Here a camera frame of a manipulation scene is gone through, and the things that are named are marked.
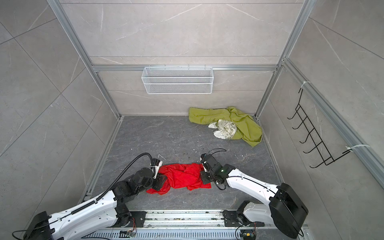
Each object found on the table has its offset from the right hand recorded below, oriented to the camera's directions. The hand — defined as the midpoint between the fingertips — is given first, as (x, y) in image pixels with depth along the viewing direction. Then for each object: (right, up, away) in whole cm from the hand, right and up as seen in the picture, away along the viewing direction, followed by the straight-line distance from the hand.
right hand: (203, 173), depth 84 cm
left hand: (-22, +2, -4) cm, 22 cm away
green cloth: (+31, +25, +15) cm, 43 cm away
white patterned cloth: (+17, +25, +19) cm, 36 cm away
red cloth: (-10, -1, -2) cm, 10 cm away
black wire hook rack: (+51, +17, -19) cm, 57 cm away
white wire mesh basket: (-16, +59, +17) cm, 63 cm away
